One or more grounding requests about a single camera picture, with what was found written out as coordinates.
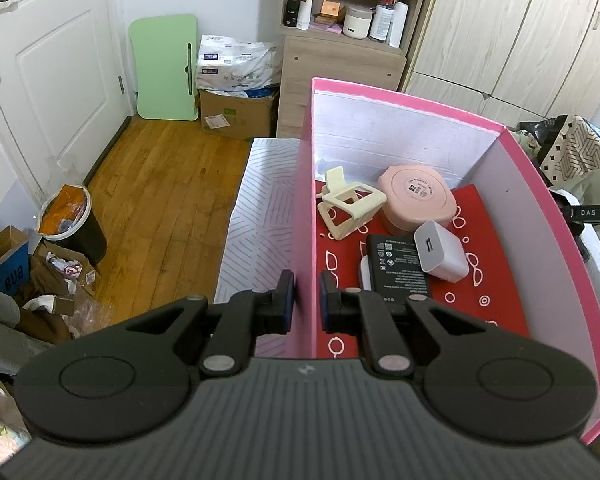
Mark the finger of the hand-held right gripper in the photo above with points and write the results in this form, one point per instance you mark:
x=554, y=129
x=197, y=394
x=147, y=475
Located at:
x=590, y=212

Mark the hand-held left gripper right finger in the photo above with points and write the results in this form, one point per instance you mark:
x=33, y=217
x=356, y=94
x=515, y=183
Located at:
x=326, y=305

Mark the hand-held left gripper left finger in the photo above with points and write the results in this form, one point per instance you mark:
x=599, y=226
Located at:
x=289, y=305

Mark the white mobile router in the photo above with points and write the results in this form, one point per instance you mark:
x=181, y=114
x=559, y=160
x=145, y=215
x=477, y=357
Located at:
x=364, y=272

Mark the black battery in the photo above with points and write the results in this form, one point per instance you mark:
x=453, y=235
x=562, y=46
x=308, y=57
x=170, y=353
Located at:
x=395, y=265

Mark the pink cardboard box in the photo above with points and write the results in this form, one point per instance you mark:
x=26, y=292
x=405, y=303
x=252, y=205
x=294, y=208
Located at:
x=302, y=210

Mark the beige phone stand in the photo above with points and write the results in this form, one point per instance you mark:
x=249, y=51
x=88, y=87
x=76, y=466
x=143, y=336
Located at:
x=360, y=205

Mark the white charger plug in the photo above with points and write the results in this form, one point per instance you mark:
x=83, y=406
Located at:
x=442, y=255

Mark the pink rounded case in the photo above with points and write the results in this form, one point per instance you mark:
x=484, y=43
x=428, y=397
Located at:
x=415, y=200

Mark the geometric patterned bag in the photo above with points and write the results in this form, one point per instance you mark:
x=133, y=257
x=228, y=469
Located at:
x=575, y=145

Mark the red patterned paper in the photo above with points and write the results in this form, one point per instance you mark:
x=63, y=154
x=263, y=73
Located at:
x=480, y=280

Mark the light wooden wardrobe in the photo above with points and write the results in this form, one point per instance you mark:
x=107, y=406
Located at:
x=505, y=35

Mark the labelled cardboard box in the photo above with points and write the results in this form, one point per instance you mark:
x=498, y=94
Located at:
x=235, y=115

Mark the black trash bin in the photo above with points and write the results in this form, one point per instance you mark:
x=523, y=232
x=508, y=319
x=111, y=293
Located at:
x=80, y=235

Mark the wooden shelf unit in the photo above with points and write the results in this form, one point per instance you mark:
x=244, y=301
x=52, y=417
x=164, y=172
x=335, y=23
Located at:
x=330, y=75

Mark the brown cloth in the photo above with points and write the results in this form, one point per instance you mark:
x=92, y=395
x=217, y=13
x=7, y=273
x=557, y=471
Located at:
x=45, y=315

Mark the tissue pack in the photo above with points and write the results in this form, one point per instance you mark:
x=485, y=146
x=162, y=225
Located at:
x=235, y=65

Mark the white cylinder bottle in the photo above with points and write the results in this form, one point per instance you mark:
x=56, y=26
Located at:
x=399, y=25

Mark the green folding table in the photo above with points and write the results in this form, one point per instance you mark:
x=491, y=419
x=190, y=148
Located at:
x=162, y=67

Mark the white can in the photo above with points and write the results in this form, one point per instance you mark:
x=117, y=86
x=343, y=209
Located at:
x=381, y=25

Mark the white jar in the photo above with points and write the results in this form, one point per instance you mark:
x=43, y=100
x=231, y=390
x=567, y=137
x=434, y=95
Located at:
x=357, y=22

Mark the blue white carton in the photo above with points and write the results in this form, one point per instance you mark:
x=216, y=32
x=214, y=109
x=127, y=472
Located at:
x=5, y=270

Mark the black bottle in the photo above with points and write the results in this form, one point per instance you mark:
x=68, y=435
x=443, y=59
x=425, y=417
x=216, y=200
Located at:
x=291, y=12

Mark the orange small box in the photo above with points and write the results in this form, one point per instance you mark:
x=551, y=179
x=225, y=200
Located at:
x=331, y=8

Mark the white door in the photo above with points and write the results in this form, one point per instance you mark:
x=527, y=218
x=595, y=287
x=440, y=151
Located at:
x=55, y=85

